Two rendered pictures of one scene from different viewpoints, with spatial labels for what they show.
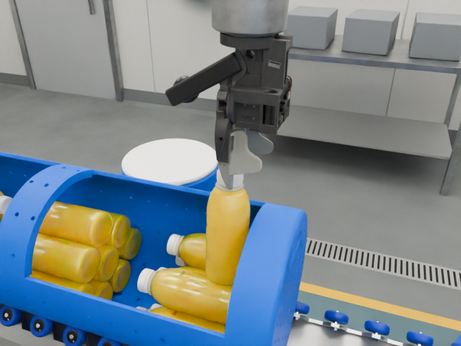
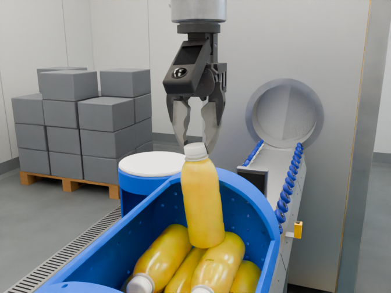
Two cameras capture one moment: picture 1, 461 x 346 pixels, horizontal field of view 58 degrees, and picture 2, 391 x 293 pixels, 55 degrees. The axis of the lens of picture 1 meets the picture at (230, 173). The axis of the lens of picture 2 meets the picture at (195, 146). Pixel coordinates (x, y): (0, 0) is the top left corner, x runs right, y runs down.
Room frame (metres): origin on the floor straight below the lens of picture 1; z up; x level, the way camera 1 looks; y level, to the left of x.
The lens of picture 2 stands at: (0.53, 0.62, 1.48)
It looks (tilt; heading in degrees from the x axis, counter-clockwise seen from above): 16 degrees down; 270
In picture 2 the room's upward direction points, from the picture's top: straight up
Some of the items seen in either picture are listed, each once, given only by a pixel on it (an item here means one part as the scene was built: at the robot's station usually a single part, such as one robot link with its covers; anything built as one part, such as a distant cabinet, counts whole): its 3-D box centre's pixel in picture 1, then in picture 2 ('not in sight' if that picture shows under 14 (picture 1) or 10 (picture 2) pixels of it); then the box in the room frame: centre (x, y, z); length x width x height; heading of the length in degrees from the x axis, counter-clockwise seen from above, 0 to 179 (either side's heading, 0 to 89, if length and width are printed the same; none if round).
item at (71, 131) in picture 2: not in sight; (86, 126); (1.70, -3.29, 0.59); 1.20 x 0.80 x 1.19; 160
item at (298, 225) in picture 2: not in sight; (288, 228); (0.24, -0.42, 0.92); 0.08 x 0.03 x 0.05; 161
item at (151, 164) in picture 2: not in sight; (156, 163); (0.68, -0.73, 1.03); 0.28 x 0.28 x 0.01
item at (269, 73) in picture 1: (253, 81); (200, 62); (0.52, -0.03, 1.44); 0.09 x 0.08 x 0.12; 70
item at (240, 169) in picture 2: not in sight; (251, 191); (0.35, -0.51, 1.00); 0.10 x 0.04 x 0.15; 161
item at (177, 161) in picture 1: (170, 160); not in sight; (1.08, 0.17, 1.03); 0.28 x 0.28 x 0.01
